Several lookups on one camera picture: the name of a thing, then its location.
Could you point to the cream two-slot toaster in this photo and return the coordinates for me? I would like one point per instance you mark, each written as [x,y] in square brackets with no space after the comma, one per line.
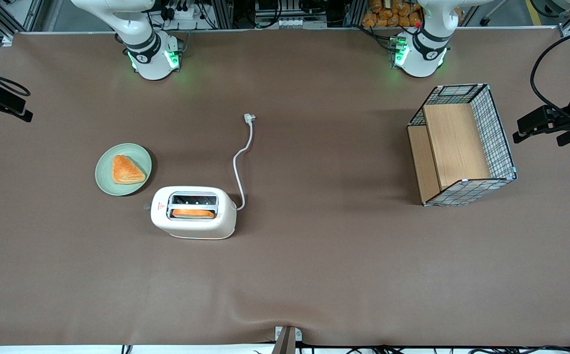
[194,227]

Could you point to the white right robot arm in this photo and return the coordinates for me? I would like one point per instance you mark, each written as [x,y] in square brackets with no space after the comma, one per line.
[149,56]

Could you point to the pile of orange bread rolls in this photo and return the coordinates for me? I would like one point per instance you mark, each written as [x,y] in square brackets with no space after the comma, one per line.
[388,14]

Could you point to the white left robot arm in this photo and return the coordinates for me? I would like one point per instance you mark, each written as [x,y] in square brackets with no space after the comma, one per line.
[422,56]

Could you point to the white power strip with plugs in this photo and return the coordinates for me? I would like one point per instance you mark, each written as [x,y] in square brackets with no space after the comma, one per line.
[186,14]

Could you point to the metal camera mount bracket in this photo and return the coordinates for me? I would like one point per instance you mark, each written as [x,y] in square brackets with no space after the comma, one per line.
[287,341]

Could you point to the toast slice in toaster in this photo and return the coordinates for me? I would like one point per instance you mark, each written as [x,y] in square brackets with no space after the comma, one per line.
[194,213]

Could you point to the pale green plate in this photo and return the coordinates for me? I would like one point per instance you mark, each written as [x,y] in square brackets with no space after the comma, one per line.
[105,179]

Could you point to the brown table cloth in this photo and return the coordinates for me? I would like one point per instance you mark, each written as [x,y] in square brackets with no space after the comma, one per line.
[314,275]

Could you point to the triangular orange pastry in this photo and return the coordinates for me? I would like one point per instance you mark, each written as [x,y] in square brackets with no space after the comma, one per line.
[126,171]

